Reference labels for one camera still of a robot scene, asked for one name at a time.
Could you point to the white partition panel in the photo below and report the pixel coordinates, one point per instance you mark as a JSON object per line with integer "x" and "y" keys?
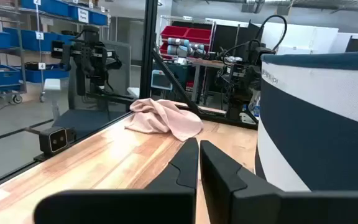
{"x": 300, "y": 37}

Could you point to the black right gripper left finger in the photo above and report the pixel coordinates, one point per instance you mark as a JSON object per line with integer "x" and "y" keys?
{"x": 166, "y": 205}

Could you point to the blue storage bin with label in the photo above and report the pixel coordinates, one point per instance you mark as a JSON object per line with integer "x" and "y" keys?
{"x": 95, "y": 17}

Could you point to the red storage bin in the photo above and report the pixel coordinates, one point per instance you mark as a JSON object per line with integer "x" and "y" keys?
{"x": 174, "y": 32}
{"x": 199, "y": 35}
{"x": 163, "y": 48}

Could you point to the wooden workbench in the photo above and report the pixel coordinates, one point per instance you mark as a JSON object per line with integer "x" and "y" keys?
{"x": 207, "y": 63}

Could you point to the black partition panel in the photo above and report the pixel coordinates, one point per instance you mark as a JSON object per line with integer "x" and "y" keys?
{"x": 228, "y": 37}

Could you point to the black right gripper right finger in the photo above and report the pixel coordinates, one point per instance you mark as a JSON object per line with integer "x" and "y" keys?
{"x": 228, "y": 199}

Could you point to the grey wheeled shelving cart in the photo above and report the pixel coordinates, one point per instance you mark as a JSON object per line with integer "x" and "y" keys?
{"x": 20, "y": 62}

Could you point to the black upright frame post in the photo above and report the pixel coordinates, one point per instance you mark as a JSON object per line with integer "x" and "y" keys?
{"x": 148, "y": 46}

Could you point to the navy white striped basket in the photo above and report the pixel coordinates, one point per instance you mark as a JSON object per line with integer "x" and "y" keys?
{"x": 322, "y": 140}

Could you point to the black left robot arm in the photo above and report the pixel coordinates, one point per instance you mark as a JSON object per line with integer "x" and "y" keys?
{"x": 253, "y": 77}

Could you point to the pale pink towel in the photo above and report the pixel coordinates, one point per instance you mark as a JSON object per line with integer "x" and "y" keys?
{"x": 163, "y": 119}

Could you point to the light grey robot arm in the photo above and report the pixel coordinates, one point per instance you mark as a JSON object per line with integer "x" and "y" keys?
{"x": 179, "y": 46}

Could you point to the grey numbered shelving rack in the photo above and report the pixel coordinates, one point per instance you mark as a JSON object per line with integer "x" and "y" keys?
{"x": 40, "y": 62}

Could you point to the small black camera box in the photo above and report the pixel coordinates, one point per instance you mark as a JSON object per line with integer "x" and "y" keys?
{"x": 56, "y": 140}

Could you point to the black diagonal frame brace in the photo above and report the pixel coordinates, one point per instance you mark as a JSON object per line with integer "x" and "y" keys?
{"x": 176, "y": 82}

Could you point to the robot teach pendant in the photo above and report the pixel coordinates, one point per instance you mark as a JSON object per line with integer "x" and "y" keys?
{"x": 161, "y": 80}

